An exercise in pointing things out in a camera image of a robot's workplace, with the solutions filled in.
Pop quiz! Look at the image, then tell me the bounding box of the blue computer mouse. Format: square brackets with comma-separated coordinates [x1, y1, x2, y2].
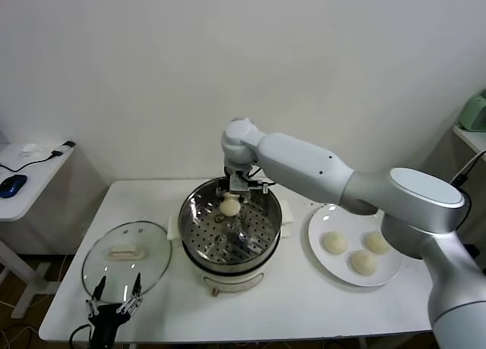
[0, 174, 30, 199]

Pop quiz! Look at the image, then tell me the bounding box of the pale green appliance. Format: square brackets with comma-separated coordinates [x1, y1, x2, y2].
[457, 90, 486, 134]

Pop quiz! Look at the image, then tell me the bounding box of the white side table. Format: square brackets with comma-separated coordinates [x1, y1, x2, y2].
[450, 124, 486, 278]

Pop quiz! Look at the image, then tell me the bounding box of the thin charging cable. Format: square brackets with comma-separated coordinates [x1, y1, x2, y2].
[0, 149, 64, 174]

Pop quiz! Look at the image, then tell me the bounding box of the stainless steel steamer basket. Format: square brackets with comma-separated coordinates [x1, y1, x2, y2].
[178, 177, 283, 271]

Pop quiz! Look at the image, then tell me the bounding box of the white steamed baozi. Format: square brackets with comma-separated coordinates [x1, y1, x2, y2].
[349, 250, 379, 277]
[364, 230, 391, 256]
[321, 230, 349, 256]
[219, 195, 241, 218]

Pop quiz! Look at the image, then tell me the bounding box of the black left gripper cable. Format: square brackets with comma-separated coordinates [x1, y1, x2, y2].
[68, 323, 94, 349]

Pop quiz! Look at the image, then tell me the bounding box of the round glass pot lid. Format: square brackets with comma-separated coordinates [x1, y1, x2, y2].
[81, 221, 174, 303]

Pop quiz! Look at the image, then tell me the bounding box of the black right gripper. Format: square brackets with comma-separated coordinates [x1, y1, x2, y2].
[215, 165, 253, 213]

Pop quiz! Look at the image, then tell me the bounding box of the white round plate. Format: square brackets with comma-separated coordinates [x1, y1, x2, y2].
[307, 203, 402, 288]

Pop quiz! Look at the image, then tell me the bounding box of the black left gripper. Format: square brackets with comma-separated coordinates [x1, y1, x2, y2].
[85, 272, 144, 349]

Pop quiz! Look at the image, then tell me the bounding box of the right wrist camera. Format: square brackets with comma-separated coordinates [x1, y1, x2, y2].
[248, 178, 276, 194]

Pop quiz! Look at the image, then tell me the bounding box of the small white crumpled object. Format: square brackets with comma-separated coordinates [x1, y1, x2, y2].
[21, 143, 45, 159]

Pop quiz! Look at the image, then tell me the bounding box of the white hanging cable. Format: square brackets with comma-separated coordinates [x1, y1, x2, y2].
[450, 150, 486, 183]

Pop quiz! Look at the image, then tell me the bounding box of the white side desk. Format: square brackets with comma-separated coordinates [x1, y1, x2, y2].
[0, 143, 111, 319]

